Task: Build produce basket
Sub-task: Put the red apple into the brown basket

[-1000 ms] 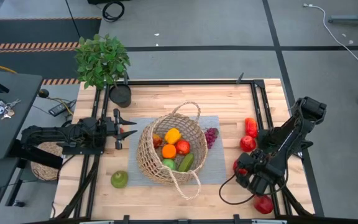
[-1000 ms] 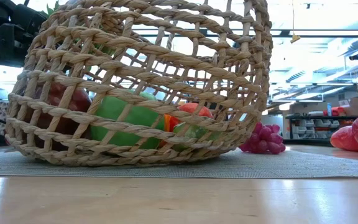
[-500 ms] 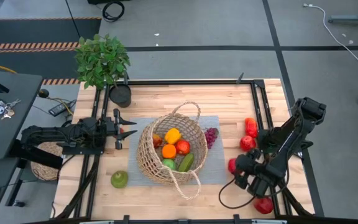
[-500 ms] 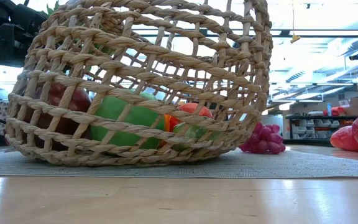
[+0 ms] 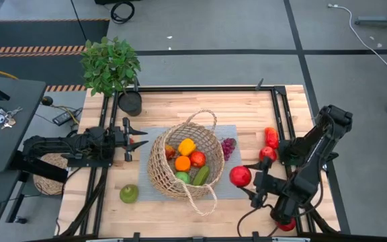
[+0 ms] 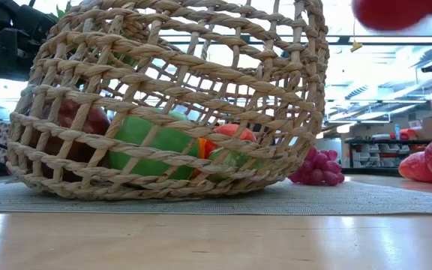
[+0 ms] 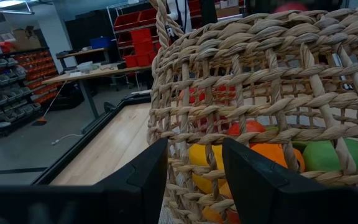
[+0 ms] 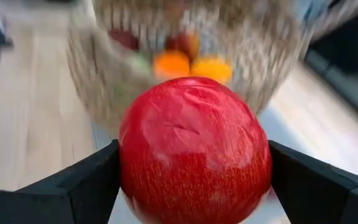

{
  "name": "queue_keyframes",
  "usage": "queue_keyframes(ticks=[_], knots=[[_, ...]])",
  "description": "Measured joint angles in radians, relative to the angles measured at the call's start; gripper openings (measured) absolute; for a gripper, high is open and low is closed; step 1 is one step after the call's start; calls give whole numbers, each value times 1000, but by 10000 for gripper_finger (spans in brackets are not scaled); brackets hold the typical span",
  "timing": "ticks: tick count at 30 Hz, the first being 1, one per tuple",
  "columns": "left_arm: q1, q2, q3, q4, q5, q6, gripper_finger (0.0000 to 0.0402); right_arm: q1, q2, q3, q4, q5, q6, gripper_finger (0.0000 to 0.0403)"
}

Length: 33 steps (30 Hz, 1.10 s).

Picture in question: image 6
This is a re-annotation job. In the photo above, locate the red apple with yellow streaks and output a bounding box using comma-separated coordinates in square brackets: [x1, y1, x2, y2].
[28, 97, 113, 183]

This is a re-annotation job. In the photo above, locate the woven straw basket with handles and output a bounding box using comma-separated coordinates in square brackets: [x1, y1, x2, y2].
[5, 0, 332, 202]

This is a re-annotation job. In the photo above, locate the orange fruit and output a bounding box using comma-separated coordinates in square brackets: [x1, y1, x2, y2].
[196, 136, 217, 161]

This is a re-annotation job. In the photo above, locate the green elongated vegetable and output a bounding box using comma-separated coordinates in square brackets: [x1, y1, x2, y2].
[206, 147, 273, 179]

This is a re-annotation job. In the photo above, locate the green potted plant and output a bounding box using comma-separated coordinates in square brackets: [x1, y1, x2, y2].
[52, 0, 74, 20]

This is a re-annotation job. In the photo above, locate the purple grape bunch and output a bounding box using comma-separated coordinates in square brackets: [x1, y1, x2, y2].
[289, 146, 347, 188]

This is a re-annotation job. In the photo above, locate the yellow hanging tag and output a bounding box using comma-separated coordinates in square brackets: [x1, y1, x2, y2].
[349, 18, 363, 53]

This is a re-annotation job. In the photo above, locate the grey woven placemat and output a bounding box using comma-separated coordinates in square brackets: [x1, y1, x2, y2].
[0, 178, 432, 216]

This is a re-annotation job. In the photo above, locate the black shelf with white bins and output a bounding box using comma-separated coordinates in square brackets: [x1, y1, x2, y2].
[344, 137, 432, 176]

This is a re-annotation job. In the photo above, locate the red item on shelf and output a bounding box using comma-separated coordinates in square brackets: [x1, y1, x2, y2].
[389, 127, 419, 141]

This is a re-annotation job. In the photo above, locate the red bell pepper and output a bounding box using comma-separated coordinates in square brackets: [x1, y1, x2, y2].
[398, 151, 432, 185]

